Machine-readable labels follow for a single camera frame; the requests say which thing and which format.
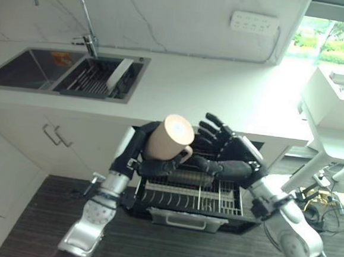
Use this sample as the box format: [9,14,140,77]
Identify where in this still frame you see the window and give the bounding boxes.
[286,14,344,70]

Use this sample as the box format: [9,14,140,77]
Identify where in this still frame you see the yellow floor object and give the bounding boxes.
[299,186,334,207]

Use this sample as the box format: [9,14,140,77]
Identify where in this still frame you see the black floor cable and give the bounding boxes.
[300,203,331,234]

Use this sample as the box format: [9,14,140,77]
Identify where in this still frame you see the stainless double sink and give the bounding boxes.
[0,45,152,106]

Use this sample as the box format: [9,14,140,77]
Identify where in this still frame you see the chrome gooseneck faucet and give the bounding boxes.
[28,0,103,58]

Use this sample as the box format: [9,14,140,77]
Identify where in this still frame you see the beige ceramic mug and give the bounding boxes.
[143,111,197,164]

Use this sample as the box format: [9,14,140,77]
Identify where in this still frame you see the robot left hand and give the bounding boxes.
[110,118,191,180]

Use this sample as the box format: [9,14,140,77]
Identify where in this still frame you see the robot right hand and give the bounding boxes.
[189,111,272,191]

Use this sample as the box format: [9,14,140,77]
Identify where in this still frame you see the black sink drain rack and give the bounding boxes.
[52,54,136,101]

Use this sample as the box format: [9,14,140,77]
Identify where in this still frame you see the white kitchen cabinet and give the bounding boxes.
[0,39,317,243]

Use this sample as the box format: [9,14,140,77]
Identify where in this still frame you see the white box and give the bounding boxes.
[302,64,344,131]

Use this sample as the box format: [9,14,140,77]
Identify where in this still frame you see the white plate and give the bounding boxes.
[105,56,134,91]

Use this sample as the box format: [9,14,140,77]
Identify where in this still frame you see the white power strip cable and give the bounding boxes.
[153,14,284,66]

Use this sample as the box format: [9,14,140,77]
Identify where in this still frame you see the black dishwasher drawer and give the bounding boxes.
[121,126,269,236]

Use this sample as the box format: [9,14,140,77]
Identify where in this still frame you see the orange sink sticker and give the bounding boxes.
[49,51,74,67]

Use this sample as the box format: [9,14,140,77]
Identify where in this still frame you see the metal cabinet handle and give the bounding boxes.
[53,126,75,148]
[41,123,61,143]

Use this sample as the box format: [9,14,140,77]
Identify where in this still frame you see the wire dish rack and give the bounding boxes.
[135,173,246,218]

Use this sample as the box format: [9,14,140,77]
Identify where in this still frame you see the white wall power strip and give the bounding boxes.
[228,9,280,35]

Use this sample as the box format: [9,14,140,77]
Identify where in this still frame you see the white desk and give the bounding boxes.
[279,93,344,205]

